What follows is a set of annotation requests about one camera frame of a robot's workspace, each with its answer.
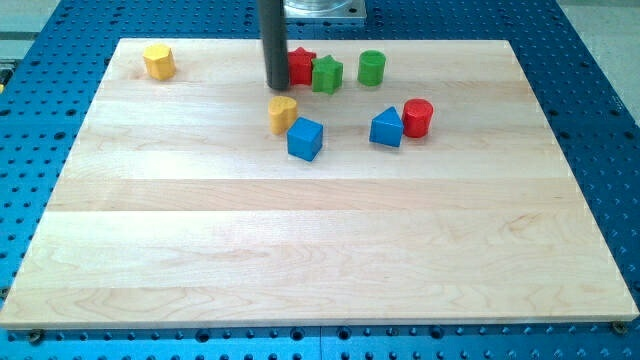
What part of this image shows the yellow hexagon block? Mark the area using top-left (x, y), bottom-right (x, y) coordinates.
top-left (143, 44), bottom-right (176, 80)

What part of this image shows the green star block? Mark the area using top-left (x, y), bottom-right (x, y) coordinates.
top-left (312, 55), bottom-right (344, 94)

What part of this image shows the yellow heart block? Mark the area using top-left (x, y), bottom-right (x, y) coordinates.
top-left (268, 96), bottom-right (298, 135)

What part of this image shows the blue triangle block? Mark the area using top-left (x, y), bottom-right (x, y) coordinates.
top-left (369, 107), bottom-right (404, 147)

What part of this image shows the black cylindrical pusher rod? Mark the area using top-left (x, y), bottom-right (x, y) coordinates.
top-left (257, 0), bottom-right (290, 91)

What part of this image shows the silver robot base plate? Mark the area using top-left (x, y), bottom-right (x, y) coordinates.
top-left (284, 0), bottom-right (367, 22)

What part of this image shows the blue cube block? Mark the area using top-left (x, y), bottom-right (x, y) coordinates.
top-left (286, 117), bottom-right (324, 162)

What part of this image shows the green cylinder block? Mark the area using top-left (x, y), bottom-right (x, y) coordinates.
top-left (357, 50), bottom-right (386, 86)

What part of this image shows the red cylinder block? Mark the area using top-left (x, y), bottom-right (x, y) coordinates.
top-left (401, 98), bottom-right (434, 138)

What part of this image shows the light wooden board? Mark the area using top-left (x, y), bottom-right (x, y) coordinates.
top-left (1, 38), bottom-right (638, 330)

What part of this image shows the red star block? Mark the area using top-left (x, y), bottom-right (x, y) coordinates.
top-left (288, 47), bottom-right (317, 85)

